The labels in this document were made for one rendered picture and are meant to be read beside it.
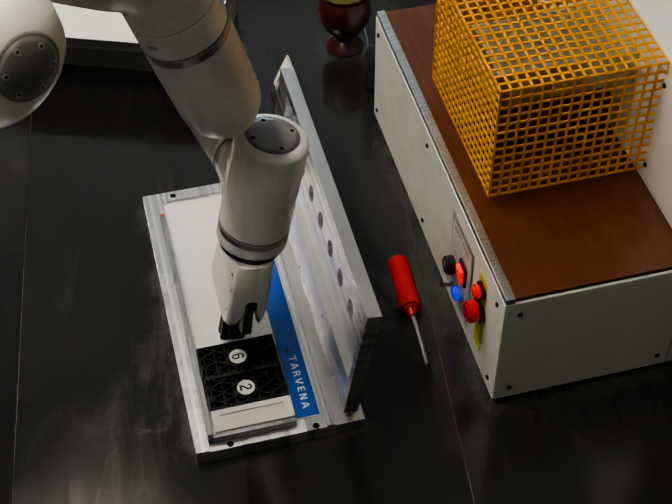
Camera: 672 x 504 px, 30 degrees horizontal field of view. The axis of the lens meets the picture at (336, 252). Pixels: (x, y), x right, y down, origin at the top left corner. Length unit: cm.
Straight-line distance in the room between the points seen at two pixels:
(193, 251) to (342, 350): 31
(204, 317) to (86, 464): 25
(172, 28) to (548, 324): 59
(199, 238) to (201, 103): 51
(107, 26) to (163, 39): 79
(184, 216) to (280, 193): 40
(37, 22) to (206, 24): 21
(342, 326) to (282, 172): 25
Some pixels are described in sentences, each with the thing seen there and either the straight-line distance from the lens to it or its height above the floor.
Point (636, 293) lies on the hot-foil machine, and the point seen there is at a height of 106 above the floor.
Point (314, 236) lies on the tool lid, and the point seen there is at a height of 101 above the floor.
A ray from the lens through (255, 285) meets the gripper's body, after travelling 147.
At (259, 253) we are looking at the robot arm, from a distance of 144.
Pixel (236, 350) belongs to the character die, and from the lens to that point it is 158.
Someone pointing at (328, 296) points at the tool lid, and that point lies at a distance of 155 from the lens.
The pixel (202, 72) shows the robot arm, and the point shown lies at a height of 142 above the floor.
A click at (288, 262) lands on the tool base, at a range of 169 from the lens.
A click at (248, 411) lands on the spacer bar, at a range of 153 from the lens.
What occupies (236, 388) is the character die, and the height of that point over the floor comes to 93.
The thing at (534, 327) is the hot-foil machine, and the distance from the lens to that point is 148.
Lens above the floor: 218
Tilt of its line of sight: 48 degrees down
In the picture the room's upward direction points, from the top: 1 degrees counter-clockwise
